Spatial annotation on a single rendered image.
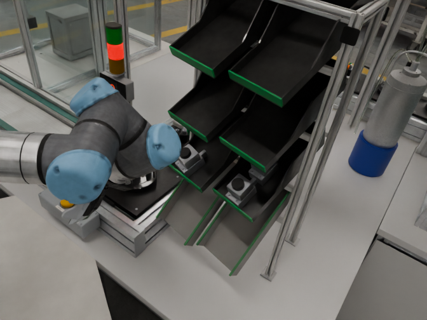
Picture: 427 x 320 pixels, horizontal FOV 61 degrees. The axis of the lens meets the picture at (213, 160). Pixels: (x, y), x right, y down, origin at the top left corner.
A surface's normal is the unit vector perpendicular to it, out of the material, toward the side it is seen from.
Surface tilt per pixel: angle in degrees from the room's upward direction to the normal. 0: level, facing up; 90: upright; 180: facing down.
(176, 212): 45
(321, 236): 0
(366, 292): 90
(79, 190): 90
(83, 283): 0
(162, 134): 50
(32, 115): 0
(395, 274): 90
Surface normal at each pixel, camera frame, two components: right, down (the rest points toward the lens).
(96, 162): 0.75, -0.46
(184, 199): -0.43, -0.25
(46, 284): 0.10, -0.76
